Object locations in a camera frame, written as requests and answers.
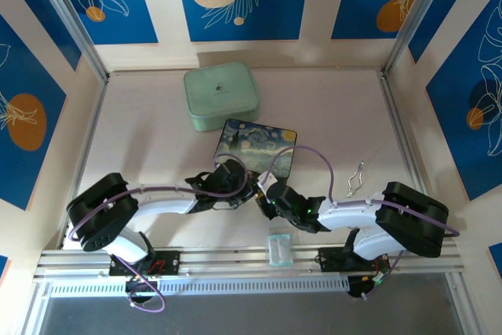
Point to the brass padlock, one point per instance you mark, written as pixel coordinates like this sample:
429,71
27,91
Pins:
259,195

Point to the starry night painted tin box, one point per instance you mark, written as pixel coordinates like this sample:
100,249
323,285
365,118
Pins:
263,143

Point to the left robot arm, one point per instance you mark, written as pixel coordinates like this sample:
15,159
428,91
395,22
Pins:
102,213

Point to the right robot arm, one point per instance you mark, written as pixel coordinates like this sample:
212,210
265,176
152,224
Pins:
415,217

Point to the clear plastic zip bag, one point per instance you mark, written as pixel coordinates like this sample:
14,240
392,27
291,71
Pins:
279,252

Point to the mint green square case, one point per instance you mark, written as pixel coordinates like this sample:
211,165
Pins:
221,93

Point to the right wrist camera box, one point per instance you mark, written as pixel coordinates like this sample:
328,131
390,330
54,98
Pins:
266,181

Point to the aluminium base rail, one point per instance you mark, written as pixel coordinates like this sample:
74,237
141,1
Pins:
235,256

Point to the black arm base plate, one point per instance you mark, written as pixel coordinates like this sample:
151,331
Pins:
168,262
333,260

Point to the aluminium side rail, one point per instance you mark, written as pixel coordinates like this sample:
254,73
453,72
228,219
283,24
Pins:
400,135

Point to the aluminium frame post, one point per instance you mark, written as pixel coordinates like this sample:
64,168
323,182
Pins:
415,13
66,17

